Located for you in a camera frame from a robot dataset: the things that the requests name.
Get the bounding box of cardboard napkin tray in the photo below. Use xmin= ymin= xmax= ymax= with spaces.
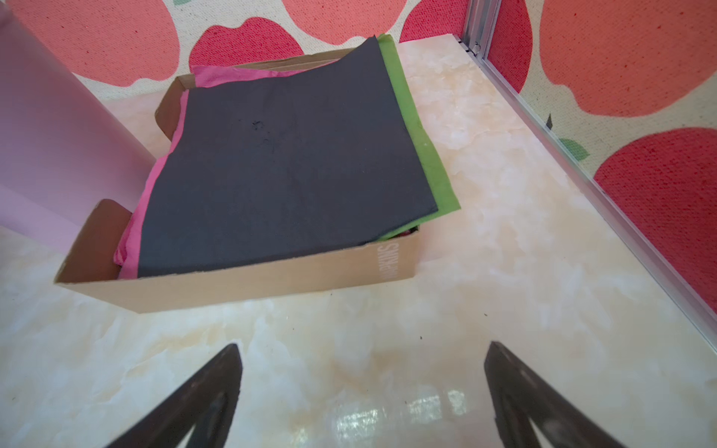
xmin=54 ymin=50 xmax=414 ymax=314

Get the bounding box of green napkin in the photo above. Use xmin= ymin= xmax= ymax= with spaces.
xmin=377 ymin=35 xmax=460 ymax=241

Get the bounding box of right aluminium frame post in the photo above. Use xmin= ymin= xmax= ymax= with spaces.
xmin=462 ymin=1 xmax=716 ymax=345

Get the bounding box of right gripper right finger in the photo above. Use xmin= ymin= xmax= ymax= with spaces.
xmin=484 ymin=341 xmax=623 ymax=447

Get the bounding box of pink napkin stack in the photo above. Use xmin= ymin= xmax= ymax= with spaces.
xmin=114 ymin=66 xmax=347 ymax=279

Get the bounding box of pink pen holder cup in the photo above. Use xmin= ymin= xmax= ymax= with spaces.
xmin=1 ymin=6 xmax=154 ymax=253

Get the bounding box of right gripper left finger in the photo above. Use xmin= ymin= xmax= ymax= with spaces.
xmin=110 ymin=343 xmax=243 ymax=447

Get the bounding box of dark grey napkin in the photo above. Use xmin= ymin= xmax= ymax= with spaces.
xmin=136 ymin=35 xmax=440 ymax=279

